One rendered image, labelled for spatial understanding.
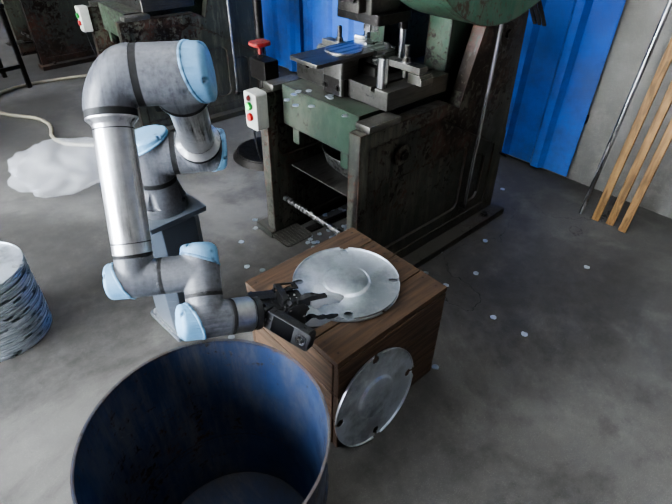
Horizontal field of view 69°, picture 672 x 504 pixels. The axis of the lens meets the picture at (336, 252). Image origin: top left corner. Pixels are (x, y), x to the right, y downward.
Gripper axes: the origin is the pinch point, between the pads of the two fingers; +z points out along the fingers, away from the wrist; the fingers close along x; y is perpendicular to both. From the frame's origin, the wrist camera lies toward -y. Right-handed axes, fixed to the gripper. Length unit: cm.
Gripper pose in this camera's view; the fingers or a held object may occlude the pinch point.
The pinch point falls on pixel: (337, 308)
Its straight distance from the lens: 112.9
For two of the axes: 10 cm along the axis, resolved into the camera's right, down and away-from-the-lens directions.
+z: 8.6, -0.6, 5.1
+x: -2.4, 8.3, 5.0
